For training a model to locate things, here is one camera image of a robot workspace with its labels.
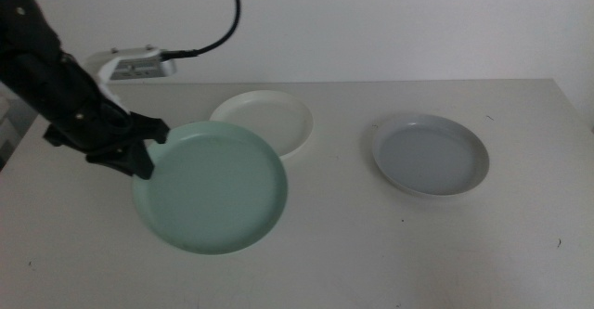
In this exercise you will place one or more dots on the pale green shallow bowl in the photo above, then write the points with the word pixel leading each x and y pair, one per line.
pixel 213 193

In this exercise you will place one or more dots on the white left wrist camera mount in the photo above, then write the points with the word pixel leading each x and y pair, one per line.
pixel 134 65

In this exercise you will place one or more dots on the white shallow bowl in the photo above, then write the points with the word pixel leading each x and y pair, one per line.
pixel 278 114

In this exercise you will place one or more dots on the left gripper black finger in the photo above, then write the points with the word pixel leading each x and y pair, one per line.
pixel 132 160
pixel 151 128

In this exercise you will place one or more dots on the light grey shallow bowl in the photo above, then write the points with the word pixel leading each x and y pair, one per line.
pixel 429 160

